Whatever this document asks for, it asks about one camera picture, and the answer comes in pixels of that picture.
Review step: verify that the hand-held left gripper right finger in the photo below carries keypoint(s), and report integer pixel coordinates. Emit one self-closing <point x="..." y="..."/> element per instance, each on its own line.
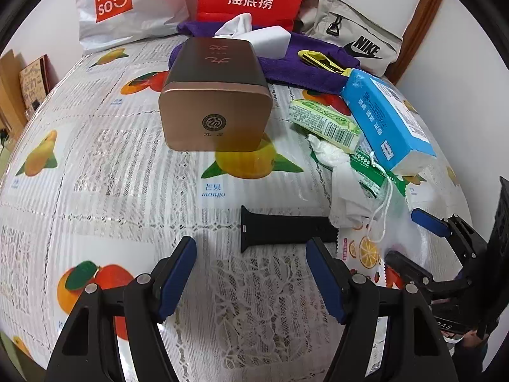
<point x="324" y="282"/>

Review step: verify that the illustrated brown book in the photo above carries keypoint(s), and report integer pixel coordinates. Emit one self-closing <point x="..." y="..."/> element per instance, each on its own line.
<point x="35" y="81"/>

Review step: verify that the light green wipes packet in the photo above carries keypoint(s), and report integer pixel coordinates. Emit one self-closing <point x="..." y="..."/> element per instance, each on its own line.
<point x="322" y="121"/>

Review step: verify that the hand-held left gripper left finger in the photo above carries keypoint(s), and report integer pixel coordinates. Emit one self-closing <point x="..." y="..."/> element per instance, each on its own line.
<point x="179" y="282"/>

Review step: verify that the thin white cloth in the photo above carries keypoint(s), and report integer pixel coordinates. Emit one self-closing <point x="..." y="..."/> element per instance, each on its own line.
<point x="348" y="199"/>

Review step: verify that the blue tissue pack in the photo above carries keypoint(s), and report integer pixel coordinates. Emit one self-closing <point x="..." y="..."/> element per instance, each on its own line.
<point x="385" y="123"/>

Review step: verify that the grey waist bag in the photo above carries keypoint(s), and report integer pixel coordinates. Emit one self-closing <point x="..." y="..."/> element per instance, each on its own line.
<point x="358" y="28"/>

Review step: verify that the black watch band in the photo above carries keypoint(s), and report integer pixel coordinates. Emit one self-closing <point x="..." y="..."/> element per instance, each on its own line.
<point x="286" y="229"/>

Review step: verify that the brown wooden door frame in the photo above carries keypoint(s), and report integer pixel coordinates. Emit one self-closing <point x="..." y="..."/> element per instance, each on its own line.
<point x="421" y="28"/>

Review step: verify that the fruit print sachet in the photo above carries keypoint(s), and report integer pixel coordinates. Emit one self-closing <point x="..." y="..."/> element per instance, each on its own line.
<point x="358" y="252"/>

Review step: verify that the yellow black cloth pouch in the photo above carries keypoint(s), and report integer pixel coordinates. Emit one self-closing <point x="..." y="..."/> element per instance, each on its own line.
<point x="322" y="61"/>

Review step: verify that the fruit print tablecloth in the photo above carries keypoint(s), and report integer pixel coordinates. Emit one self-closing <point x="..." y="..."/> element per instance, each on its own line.
<point x="119" y="191"/>

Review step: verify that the purple towel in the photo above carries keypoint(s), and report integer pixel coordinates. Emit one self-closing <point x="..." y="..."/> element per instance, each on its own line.
<point x="294" y="67"/>

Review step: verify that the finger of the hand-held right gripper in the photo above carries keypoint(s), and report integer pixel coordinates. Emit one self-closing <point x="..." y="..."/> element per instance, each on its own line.
<point x="405" y="268"/>
<point x="429" y="221"/>

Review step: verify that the wooden headboard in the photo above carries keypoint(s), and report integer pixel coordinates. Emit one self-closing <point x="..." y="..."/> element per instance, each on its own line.
<point x="10" y="87"/>

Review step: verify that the white plastic shopping bag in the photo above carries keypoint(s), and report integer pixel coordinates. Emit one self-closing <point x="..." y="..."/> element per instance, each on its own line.
<point x="143" y="20"/>

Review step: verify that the dark green gold tin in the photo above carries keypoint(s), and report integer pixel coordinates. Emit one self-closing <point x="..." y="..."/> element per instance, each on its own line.
<point x="214" y="103"/>

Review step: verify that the white tissue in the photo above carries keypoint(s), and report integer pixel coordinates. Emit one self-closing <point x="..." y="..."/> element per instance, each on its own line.
<point x="328" y="153"/>

